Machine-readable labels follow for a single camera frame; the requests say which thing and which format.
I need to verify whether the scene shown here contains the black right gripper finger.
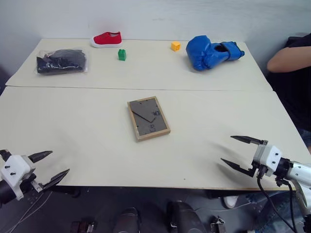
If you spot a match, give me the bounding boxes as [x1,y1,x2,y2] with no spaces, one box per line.
[230,135,262,146]
[220,158,258,178]

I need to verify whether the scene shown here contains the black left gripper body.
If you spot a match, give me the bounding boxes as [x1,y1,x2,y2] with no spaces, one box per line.
[20,167,46,194]

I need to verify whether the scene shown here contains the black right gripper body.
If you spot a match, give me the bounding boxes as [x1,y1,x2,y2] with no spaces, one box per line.
[247,139,268,179]

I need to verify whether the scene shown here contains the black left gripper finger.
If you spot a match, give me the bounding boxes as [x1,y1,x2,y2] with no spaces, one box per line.
[42,168,70,192]
[27,150,53,164]

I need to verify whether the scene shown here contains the white sneaker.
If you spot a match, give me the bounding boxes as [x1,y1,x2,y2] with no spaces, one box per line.
[223,195,239,210]

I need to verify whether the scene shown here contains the blue jeans leg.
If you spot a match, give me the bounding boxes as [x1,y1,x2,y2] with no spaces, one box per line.
[244,191,305,233]

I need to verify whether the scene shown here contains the brown and black small device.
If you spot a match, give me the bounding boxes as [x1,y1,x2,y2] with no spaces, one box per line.
[70,219,98,233]

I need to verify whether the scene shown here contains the black and silver small device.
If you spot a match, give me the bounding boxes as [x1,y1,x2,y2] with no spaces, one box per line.
[209,215,227,233]

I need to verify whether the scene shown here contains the person in black shirt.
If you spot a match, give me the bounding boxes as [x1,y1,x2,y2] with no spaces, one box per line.
[266,32,311,156]

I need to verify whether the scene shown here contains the large dark rounded shape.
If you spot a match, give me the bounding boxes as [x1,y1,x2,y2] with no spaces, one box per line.
[166,200,207,233]

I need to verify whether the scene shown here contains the small dark rounded shape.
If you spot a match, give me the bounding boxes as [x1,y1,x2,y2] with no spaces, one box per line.
[113,207,142,233]

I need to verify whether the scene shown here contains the blue boxing glove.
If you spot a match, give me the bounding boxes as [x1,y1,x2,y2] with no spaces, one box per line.
[185,34,246,72]

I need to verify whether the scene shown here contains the black clothes in plastic bag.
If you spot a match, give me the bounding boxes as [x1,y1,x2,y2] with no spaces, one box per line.
[35,48,89,76]

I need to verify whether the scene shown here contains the red canvas shoe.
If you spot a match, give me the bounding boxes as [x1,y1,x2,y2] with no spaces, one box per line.
[89,31,123,49]

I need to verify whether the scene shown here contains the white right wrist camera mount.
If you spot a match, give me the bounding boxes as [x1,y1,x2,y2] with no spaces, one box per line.
[252,144,283,178]

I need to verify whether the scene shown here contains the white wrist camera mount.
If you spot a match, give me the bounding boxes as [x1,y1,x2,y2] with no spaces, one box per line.
[252,144,283,178]
[0,155,36,201]

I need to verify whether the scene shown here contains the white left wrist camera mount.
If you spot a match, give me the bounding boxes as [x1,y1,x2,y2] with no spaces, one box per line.
[0,155,36,201]

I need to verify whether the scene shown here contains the thin grey wire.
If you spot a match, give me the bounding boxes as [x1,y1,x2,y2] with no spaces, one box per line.
[0,191,53,232]

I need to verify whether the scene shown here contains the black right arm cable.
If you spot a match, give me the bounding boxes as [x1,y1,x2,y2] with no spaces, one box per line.
[257,167,298,233]

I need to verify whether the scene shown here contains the wooden picture frame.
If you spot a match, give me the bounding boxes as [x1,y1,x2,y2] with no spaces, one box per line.
[127,96,171,143]

